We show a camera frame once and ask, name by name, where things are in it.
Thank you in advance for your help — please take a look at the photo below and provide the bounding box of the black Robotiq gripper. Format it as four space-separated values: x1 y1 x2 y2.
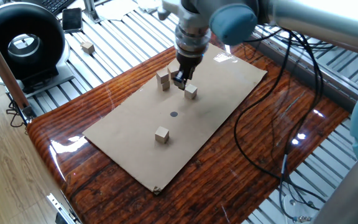
172 52 204 91

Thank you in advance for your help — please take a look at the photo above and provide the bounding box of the glossy brown wooden board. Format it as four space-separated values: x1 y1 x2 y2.
26 34 351 224

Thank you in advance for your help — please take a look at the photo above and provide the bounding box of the black smartphone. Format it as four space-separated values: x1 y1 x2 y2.
62 7 84 34

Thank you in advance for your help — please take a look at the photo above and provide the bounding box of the small aluminium bracket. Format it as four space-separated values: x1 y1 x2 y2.
83 0 102 24

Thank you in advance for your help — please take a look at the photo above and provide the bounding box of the thin black cable loop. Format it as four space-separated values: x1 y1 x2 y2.
6 99 27 128

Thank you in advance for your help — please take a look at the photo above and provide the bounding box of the white crumpled sheet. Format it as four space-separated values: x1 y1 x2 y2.
96 0 163 21

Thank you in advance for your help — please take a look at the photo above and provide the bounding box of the black computer keyboard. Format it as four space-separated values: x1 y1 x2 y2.
39 0 76 16

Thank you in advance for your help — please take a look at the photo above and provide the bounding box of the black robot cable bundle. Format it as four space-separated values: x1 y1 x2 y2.
233 26 335 223

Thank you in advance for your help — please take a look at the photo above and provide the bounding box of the metal drawer rail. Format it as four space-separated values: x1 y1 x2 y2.
46 192 82 224

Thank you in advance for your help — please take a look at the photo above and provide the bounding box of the brown cardboard sheet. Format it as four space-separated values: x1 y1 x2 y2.
82 42 267 195

